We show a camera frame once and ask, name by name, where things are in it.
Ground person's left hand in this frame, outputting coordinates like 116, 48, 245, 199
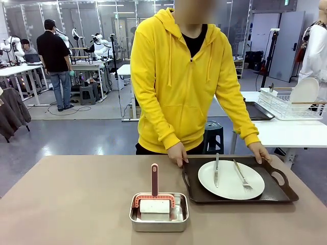
247, 141, 272, 164

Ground person's right hand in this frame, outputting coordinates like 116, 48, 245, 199
167, 141, 190, 168

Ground pink handled lint roller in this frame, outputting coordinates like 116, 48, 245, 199
133, 163, 177, 222

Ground dark brown serving tray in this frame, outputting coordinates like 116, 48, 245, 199
181, 155, 299, 205
244, 101, 276, 121

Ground white round plate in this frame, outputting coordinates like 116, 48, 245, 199
291, 77, 320, 112
198, 160, 266, 201

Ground person's left forearm yellow sleeve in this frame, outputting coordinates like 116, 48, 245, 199
229, 109, 261, 148

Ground person's right forearm yellow sleeve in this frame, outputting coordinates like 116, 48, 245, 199
147, 107, 181, 151

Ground white side table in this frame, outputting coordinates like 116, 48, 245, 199
213, 90, 327, 169

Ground silver fork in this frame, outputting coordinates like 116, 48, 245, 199
232, 159, 253, 192

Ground dark plastic stool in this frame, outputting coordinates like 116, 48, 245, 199
203, 120, 225, 155

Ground silver table knife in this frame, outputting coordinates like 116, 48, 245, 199
214, 153, 220, 188

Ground silver metal pan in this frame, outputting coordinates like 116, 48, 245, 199
129, 192, 190, 233

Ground person in yellow hoodie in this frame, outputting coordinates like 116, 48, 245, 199
130, 0, 261, 156

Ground white shoe shelf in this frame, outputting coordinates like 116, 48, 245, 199
233, 56, 245, 79

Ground black bags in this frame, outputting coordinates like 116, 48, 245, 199
245, 51, 264, 71

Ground white standing desk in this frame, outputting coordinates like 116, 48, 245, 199
116, 64, 140, 122

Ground black light stand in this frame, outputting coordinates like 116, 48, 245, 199
260, 28, 281, 89

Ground grey plastic stool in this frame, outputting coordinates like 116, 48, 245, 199
79, 84, 100, 106

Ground person in black shirt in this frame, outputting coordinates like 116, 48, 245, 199
36, 19, 75, 112

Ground grey jacket on chair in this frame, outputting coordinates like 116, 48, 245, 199
0, 86, 32, 142

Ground long white workbench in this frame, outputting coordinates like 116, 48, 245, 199
0, 65, 51, 107

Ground seated person in grey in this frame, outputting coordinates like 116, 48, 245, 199
20, 39, 39, 56

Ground white wire dish rack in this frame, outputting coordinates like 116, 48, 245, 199
258, 86, 327, 121

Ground black camera tripod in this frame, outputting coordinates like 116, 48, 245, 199
109, 33, 120, 77

